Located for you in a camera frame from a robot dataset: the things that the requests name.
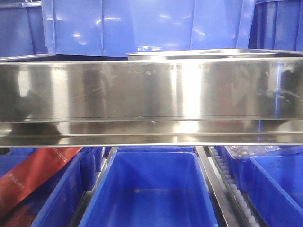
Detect blue bin lower centre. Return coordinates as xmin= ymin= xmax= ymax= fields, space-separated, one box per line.
xmin=80 ymin=152 xmax=218 ymax=227

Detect large silver tray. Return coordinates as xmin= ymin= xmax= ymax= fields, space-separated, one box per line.
xmin=125 ymin=48 xmax=303 ymax=61

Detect blue bin upper centre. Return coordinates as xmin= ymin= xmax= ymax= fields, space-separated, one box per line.
xmin=42 ymin=0 xmax=255 ymax=57

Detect red foil package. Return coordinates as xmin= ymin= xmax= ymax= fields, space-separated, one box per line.
xmin=0 ymin=147 xmax=82 ymax=217

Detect roller conveyor track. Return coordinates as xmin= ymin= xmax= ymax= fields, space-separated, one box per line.
xmin=208 ymin=146 xmax=261 ymax=227

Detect blue bin lower left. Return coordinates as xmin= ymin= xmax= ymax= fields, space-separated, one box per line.
xmin=0 ymin=147 xmax=102 ymax=227

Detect blue bin lower right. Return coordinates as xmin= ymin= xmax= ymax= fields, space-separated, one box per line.
xmin=215 ymin=145 xmax=303 ymax=227

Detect blue bin upper right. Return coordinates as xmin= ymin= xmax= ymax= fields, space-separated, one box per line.
xmin=249 ymin=0 xmax=303 ymax=51

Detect steel shelf front rail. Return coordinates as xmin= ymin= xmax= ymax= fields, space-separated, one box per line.
xmin=0 ymin=55 xmax=303 ymax=147

